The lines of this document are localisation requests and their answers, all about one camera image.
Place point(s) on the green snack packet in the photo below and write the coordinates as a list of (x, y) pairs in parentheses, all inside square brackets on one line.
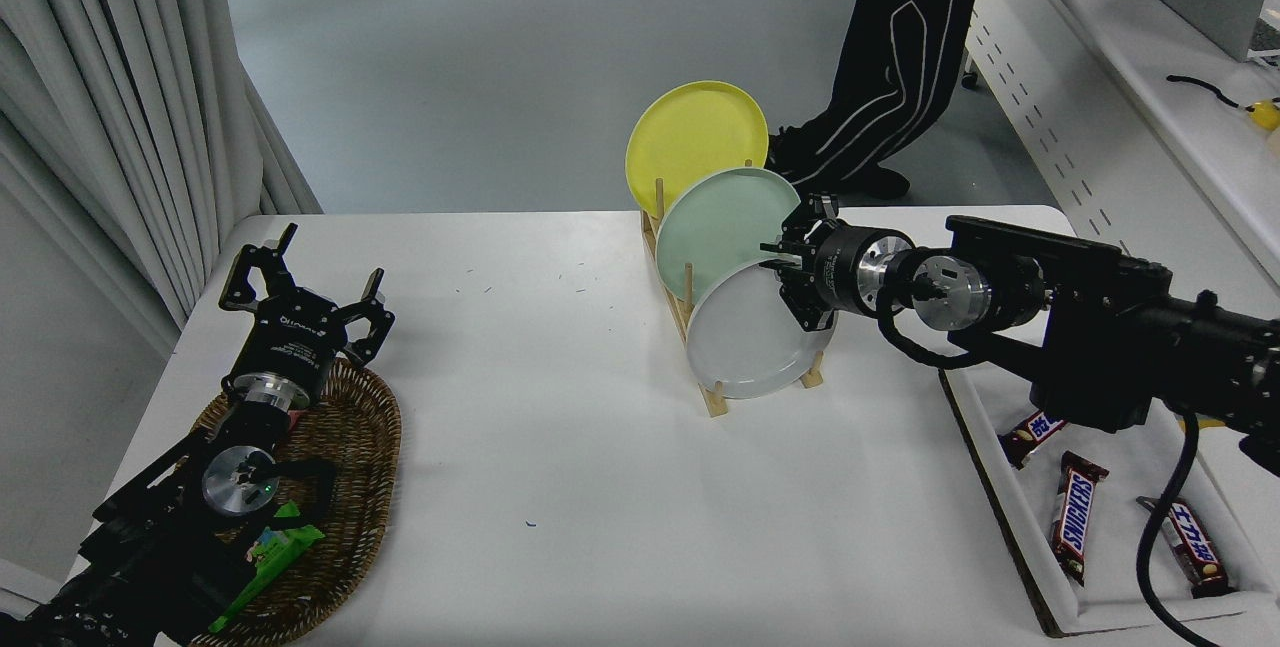
[(275, 557)]

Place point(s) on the brown wicker basket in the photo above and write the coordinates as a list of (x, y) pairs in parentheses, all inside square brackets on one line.
[(355, 467)]

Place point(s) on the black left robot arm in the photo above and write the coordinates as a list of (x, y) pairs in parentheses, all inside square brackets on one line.
[(150, 547)]

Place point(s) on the mint green plate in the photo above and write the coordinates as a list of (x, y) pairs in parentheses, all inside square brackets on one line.
[(720, 227)]

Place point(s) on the grey curtain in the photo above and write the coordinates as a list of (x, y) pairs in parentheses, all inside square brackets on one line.
[(120, 107)]

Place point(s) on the person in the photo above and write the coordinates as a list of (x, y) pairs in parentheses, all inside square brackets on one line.
[(900, 47)]

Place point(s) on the yellow plate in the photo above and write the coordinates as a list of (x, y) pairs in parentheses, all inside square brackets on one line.
[(690, 132)]

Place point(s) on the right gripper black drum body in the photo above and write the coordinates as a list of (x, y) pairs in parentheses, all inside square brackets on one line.
[(838, 272)]

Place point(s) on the wooden plate rack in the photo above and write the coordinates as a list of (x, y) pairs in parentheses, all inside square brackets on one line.
[(712, 399)]

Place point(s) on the white foam tray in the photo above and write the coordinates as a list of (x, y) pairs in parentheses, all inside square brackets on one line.
[(1110, 547)]

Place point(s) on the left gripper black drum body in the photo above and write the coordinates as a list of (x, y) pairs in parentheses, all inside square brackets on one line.
[(292, 342)]

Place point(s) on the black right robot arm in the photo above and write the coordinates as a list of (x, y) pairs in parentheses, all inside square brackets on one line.
[(1110, 337)]

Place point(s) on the brown snack bar blue print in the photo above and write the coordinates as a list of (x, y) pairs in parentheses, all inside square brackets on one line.
[(1190, 547), (1032, 435)]

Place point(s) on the yellow round object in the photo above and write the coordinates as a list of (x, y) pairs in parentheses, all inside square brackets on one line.
[(1265, 114)]

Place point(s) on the white wheeled desk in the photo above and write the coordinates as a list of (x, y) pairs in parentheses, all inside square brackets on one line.
[(1150, 37)]

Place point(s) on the brown Snickers bar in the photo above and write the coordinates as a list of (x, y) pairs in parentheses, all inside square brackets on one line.
[(1078, 517)]

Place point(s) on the grey plate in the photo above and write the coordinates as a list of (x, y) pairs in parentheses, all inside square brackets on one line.
[(745, 337)]

